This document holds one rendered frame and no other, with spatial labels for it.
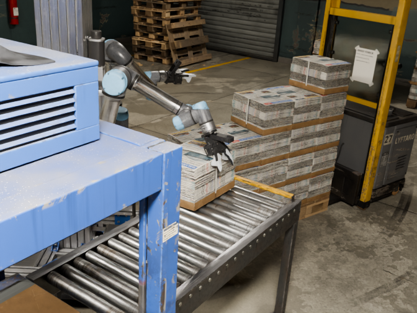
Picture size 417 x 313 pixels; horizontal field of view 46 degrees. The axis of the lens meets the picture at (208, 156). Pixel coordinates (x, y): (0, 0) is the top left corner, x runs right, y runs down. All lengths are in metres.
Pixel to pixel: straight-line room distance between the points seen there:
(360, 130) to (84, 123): 3.58
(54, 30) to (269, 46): 8.26
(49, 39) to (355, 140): 2.85
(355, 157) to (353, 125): 0.29
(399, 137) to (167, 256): 3.53
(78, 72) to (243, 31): 9.93
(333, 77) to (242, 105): 0.75
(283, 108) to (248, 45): 7.47
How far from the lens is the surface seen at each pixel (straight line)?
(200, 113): 2.46
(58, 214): 1.01
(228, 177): 2.68
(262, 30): 10.81
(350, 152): 4.68
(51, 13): 2.81
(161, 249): 1.32
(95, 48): 2.86
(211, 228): 2.37
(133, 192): 1.15
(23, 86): 1.10
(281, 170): 3.78
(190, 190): 2.44
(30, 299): 1.98
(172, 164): 1.23
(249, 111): 3.60
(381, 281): 3.69
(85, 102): 1.21
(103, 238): 2.28
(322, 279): 3.55
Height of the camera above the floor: 1.99
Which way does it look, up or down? 22 degrees down
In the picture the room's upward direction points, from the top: 4 degrees clockwise
